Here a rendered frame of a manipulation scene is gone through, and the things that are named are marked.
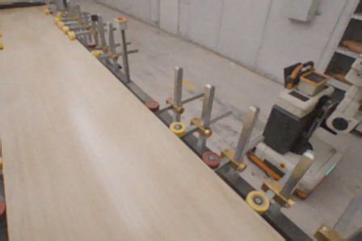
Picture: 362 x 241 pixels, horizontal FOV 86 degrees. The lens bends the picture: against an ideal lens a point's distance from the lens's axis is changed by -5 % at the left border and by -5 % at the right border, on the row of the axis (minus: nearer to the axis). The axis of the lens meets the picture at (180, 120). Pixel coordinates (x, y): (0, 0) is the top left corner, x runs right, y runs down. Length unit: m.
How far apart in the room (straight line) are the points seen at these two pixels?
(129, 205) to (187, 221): 0.21
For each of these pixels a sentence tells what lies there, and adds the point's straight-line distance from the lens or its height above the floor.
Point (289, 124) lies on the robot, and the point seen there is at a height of 0.61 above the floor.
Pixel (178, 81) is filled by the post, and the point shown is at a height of 1.04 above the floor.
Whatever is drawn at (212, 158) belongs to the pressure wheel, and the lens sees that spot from 0.91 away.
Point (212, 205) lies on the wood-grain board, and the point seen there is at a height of 0.90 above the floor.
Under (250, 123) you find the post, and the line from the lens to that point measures 0.87.
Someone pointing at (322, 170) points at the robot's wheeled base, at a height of 0.28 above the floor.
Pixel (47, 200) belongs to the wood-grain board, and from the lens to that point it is 0.90.
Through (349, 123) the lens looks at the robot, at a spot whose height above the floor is 0.76.
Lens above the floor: 1.58
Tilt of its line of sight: 39 degrees down
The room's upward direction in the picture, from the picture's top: 3 degrees clockwise
